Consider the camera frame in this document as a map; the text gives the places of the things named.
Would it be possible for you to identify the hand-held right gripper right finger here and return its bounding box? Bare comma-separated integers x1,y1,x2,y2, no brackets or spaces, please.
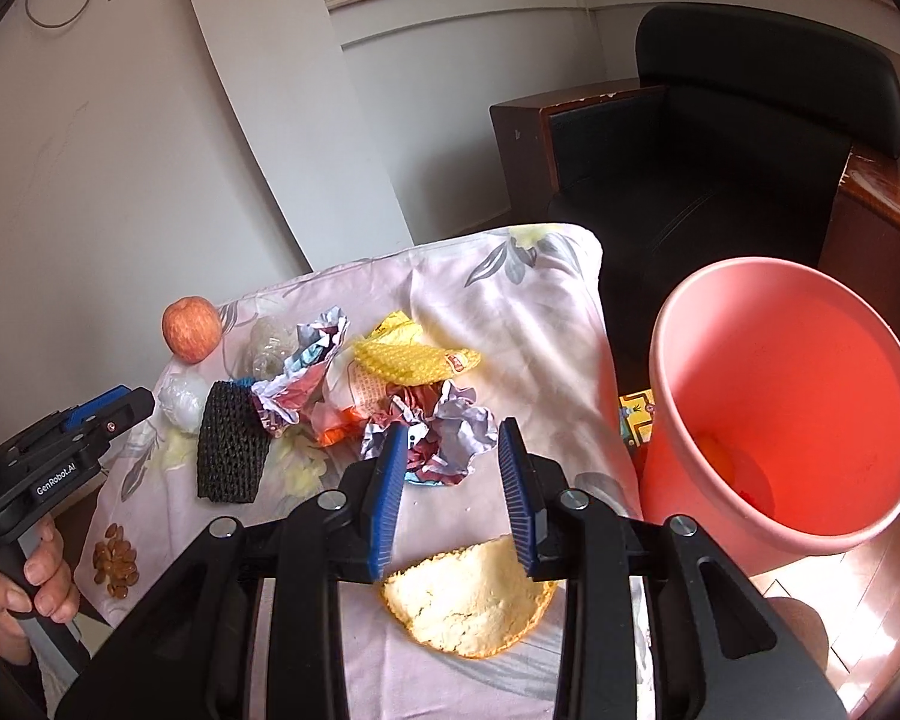
497,418,848,720

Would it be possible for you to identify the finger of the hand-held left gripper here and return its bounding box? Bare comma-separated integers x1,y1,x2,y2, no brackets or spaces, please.
82,388,155,460
61,385,134,432

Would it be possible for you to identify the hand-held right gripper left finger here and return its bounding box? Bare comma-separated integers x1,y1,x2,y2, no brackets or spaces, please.
56,424,410,720

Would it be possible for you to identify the black foam fruit net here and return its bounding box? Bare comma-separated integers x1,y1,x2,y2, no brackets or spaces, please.
196,380,267,503

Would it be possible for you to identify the orange peel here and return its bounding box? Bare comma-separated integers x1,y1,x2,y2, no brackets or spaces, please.
380,535,560,659

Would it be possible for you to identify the yellow foam fruit net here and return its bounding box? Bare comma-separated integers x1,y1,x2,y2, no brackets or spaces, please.
352,334,482,385

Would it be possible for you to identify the pink plastic bin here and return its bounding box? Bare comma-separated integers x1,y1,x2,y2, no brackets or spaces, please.
640,257,900,575

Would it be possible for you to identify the person's left hand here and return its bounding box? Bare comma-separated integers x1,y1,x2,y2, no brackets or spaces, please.
0,521,80,665

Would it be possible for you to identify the white crumpled plastic wrap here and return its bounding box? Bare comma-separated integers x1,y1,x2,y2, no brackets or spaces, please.
154,379,205,434

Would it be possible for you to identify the orange white snack wrapper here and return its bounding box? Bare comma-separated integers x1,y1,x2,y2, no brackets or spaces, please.
311,356,392,449

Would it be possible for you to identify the red apple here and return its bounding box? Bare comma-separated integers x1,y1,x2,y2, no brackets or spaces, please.
162,296,222,365

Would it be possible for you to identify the pile of almonds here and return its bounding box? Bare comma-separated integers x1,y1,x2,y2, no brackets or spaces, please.
92,523,140,599

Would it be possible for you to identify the colourful floor mat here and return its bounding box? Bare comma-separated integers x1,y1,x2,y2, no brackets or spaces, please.
619,388,658,458

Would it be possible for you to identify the clear crushed plastic bottle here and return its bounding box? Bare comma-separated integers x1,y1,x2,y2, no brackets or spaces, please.
232,315,301,391

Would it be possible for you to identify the silver crumpled wrapper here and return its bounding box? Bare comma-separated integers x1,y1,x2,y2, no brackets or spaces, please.
251,306,351,440

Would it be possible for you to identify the floral pink cloth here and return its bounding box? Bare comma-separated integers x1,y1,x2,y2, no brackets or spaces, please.
94,221,650,720

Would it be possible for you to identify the yellow crumpled wrapper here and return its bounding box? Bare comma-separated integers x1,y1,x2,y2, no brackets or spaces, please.
367,311,422,344

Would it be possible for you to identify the person's brown trouser leg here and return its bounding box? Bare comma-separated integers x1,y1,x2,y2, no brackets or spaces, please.
765,596,830,662

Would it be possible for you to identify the black leather wooden armchair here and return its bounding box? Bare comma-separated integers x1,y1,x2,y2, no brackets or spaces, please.
490,4,900,391

